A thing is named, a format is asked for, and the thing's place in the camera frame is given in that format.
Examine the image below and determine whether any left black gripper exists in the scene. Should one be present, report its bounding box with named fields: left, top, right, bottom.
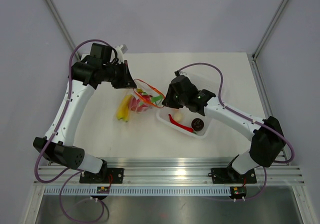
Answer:
left=101, top=60, right=137, bottom=89

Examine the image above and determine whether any white egg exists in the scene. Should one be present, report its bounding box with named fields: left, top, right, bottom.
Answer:
left=173, top=112, right=184, bottom=123

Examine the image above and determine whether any clear zip bag orange zipper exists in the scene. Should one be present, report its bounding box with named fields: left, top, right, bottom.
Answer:
left=115, top=78, right=165, bottom=123

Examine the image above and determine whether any red dragon fruit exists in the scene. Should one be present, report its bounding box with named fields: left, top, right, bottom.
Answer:
left=129, top=88, right=164, bottom=113

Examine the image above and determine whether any yellow banana bunch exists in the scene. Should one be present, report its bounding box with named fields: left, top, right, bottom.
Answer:
left=116, top=94, right=133, bottom=122

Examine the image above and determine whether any dark purple mangosteen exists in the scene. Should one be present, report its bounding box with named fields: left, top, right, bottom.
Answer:
left=191, top=118, right=205, bottom=132

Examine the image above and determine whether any red chili pepper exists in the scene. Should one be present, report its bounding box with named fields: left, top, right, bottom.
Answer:
left=168, top=113, right=196, bottom=134

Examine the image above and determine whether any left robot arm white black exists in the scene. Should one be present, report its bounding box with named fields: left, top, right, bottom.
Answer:
left=33, top=39, right=137, bottom=183

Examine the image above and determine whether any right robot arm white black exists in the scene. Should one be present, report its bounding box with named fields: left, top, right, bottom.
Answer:
left=162, top=75, right=286, bottom=183

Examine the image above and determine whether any white plastic perforated basket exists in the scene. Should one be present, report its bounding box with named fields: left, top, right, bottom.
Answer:
left=156, top=70, right=221, bottom=139

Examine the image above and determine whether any left small circuit board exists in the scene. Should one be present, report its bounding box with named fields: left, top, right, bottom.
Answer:
left=97, top=186, right=110, bottom=194

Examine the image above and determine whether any small circuit board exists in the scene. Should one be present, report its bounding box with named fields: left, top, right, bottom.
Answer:
left=230, top=186, right=247, bottom=198
left=97, top=186, right=110, bottom=194

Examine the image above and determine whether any right small circuit board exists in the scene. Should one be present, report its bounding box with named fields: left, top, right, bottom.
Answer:
left=230, top=186, right=247, bottom=198

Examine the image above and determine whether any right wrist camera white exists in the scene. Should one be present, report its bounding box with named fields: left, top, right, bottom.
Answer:
left=174, top=70, right=189, bottom=77

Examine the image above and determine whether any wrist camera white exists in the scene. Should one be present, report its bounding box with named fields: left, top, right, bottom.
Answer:
left=174, top=70, right=189, bottom=77
left=115, top=44, right=128, bottom=63

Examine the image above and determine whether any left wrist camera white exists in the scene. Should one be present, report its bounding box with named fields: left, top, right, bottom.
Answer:
left=115, top=44, right=128, bottom=63

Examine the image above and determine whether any left aluminium frame post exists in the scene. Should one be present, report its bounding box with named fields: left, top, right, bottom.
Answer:
left=43, top=0, right=76, bottom=52

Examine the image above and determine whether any aluminium frame post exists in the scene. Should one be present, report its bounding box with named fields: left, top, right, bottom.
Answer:
left=251, top=0, right=300, bottom=60
left=43, top=0, right=76, bottom=52

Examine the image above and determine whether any right aluminium frame post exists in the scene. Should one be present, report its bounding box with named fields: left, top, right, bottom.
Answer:
left=251, top=0, right=300, bottom=60

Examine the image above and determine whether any aluminium mounting rail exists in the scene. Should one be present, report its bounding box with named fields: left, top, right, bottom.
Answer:
left=33, top=157, right=306, bottom=187

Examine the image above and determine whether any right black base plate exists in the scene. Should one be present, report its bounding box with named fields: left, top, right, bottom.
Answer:
left=208, top=167, right=257, bottom=184

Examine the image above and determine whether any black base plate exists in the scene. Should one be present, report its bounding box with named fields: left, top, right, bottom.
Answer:
left=79, top=167, right=124, bottom=184
left=208, top=167, right=257, bottom=184

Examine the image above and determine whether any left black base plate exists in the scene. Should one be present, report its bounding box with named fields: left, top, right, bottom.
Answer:
left=79, top=167, right=124, bottom=184

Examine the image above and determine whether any white slotted cable duct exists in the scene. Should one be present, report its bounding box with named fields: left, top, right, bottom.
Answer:
left=44, top=186, right=231, bottom=197

